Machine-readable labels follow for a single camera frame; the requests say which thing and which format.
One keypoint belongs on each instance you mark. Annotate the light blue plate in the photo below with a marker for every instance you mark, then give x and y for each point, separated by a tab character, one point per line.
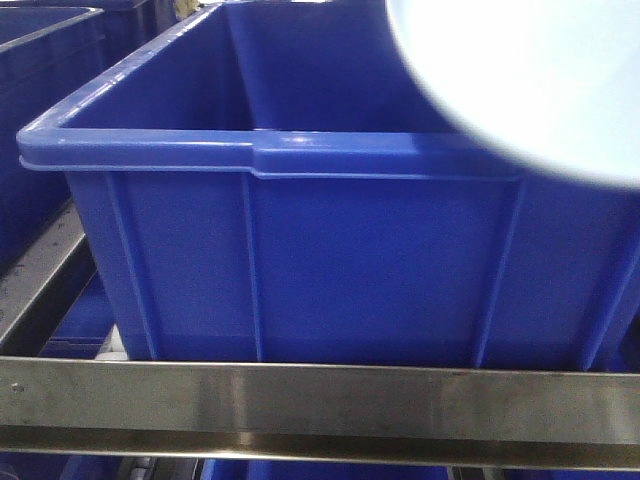
554	85

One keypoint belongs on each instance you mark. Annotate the stainless steel shelf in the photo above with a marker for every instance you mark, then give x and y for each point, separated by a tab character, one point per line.
453	417

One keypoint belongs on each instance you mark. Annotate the large blue crate centre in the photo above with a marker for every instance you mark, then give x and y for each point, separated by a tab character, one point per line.
264	182

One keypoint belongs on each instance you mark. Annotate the blue crate left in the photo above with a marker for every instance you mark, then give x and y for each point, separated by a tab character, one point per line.
49	51

